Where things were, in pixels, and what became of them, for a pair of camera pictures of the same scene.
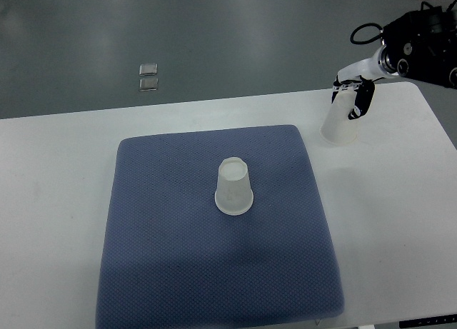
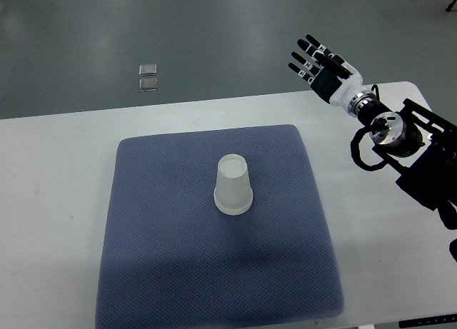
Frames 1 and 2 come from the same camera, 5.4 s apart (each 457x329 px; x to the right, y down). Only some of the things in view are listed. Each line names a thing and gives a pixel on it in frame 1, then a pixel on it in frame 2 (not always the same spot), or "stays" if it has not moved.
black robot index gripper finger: [364, 93] to [326, 51]
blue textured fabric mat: [176, 261] stays
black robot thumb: [336, 88] to [333, 63]
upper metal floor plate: [148, 69] stays
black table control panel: [449, 319] stays
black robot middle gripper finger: [355, 84] to [312, 50]
